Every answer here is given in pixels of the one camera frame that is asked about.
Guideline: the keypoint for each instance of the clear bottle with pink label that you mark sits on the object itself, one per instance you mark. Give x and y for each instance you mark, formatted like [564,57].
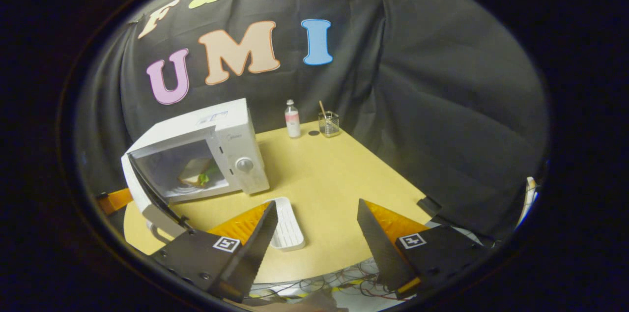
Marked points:
[293,123]

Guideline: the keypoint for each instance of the white microwave oven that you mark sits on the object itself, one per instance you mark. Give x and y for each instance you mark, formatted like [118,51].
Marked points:
[231,130]

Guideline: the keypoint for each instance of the white plastic tray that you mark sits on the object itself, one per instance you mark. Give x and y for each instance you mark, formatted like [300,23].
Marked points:
[287,228]

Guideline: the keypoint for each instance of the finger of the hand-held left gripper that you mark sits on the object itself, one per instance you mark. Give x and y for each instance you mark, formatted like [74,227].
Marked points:
[117,200]

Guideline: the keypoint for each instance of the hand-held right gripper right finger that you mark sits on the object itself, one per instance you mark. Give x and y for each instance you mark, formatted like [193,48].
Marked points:
[378,248]

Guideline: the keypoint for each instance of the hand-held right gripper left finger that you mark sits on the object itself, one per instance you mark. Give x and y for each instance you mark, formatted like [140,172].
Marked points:
[258,243]

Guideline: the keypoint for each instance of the clear glass cup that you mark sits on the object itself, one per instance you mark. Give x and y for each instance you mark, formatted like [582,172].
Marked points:
[329,124]

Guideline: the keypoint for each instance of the black backdrop cloth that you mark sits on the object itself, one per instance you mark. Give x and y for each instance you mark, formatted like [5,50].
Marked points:
[442,81]

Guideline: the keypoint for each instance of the black table clamp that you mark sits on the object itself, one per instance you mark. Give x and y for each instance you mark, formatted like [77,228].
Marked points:
[428,205]

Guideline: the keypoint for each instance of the sandwich with green lettuce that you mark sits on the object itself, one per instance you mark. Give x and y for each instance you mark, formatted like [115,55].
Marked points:
[196,174]

